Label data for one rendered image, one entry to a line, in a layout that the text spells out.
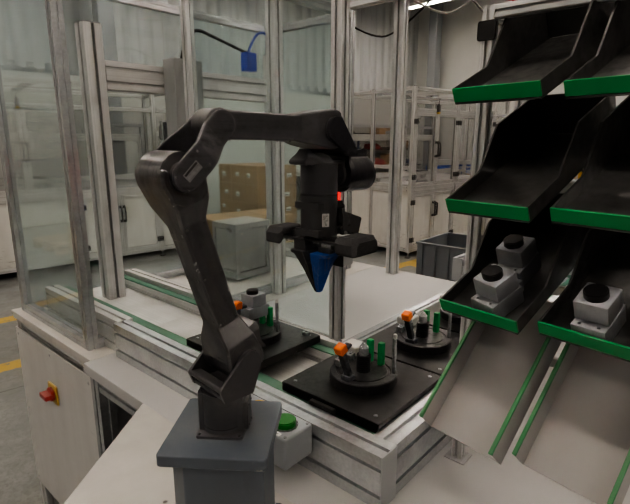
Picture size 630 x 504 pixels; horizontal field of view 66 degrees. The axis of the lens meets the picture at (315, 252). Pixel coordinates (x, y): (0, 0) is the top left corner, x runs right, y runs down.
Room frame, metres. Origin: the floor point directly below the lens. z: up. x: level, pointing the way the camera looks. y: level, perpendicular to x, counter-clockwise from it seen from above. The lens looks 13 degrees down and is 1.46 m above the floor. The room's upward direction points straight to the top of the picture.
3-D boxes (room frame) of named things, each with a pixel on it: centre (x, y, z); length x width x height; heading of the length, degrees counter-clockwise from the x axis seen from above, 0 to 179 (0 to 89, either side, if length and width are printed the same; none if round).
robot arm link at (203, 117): (0.67, 0.08, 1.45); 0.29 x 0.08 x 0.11; 134
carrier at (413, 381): (0.93, -0.10, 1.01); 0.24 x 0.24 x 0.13; 49
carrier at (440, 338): (1.12, -0.26, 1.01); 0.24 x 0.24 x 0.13; 49
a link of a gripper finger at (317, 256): (0.74, -0.02, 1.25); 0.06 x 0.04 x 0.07; 138
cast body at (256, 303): (1.16, 0.15, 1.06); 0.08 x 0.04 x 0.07; 139
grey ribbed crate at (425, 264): (2.88, -0.99, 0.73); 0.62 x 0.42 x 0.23; 49
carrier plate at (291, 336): (1.15, 0.16, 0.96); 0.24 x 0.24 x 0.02; 49
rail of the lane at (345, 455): (1.00, 0.21, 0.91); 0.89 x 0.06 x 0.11; 49
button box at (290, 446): (0.83, 0.11, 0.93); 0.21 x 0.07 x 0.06; 49
